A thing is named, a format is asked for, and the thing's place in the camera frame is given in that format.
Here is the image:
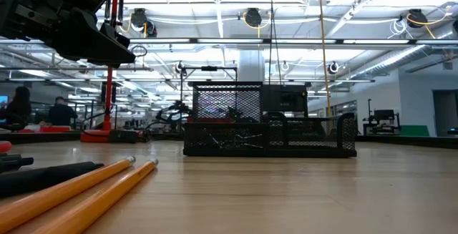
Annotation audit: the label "orange pencil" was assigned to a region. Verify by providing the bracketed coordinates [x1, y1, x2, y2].
[0, 155, 137, 233]
[31, 158, 160, 234]

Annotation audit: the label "black binder clip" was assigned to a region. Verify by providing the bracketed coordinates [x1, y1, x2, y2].
[205, 133, 233, 148]
[234, 133, 268, 148]

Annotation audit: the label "black mesh desk organizer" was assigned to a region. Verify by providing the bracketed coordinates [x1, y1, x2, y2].
[182, 81, 358, 158]

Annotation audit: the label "red desk lamp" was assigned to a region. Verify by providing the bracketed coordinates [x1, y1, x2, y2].
[80, 0, 125, 144]

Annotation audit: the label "person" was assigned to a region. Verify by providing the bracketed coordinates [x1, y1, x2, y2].
[48, 96, 79, 127]
[0, 85, 33, 132]

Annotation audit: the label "red bins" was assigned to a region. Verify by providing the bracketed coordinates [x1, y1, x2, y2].
[17, 125, 72, 134]

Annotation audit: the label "black vented computer case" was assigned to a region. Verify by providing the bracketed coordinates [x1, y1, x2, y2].
[260, 83, 309, 117]

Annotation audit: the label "background robot station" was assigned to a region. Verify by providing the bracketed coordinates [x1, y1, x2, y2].
[362, 99, 402, 135]

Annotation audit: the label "green panel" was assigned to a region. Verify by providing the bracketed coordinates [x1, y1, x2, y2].
[399, 125, 430, 137]

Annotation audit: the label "black ceiling cord reel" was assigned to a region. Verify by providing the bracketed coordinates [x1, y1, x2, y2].
[243, 7, 271, 31]
[129, 7, 158, 38]
[406, 8, 452, 38]

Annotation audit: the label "black lamp cable with adapter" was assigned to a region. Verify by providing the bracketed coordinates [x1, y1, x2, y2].
[79, 110, 141, 145]

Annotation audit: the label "black hanging cable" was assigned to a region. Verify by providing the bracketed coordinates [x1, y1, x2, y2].
[267, 0, 283, 84]

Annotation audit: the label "yellow hanging cable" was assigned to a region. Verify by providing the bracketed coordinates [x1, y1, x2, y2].
[316, 0, 333, 133]

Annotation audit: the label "black aluminium table frame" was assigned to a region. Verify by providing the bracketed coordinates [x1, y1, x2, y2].
[0, 130, 458, 150]

